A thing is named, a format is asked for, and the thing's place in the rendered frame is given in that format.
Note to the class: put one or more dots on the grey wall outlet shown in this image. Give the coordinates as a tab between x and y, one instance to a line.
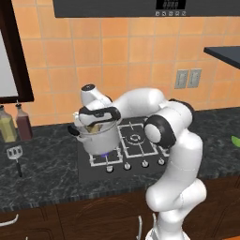
181	79
194	78

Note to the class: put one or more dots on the dark framed window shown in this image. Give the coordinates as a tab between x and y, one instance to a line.
18	62

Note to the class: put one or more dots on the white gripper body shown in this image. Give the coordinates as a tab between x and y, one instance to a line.
83	120

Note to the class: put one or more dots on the tan vegetable piece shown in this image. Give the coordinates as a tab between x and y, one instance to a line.
93	128

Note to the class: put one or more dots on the dark range hood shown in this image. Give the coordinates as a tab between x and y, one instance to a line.
125	7

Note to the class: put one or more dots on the dark wall shelf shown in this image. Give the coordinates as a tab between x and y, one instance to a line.
226	55

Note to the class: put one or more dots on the green vegetable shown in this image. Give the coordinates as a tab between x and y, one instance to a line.
236	140

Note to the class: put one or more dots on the black gas hob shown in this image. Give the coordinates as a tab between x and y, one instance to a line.
137	146

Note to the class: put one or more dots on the silver hob knob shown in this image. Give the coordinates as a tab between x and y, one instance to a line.
109	169
144	163
127	166
161	161

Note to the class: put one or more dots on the dark red sauce bottle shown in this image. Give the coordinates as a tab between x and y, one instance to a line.
23	125

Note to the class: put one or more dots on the yellow oil bottle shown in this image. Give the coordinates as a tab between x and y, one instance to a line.
7	126

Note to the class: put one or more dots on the brown wooden cupboard door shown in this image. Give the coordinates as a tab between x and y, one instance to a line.
100	215
218	209
31	223

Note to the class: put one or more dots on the silver cooking pot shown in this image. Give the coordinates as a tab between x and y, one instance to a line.
100	140

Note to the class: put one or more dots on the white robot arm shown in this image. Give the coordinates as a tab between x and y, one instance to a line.
179	175

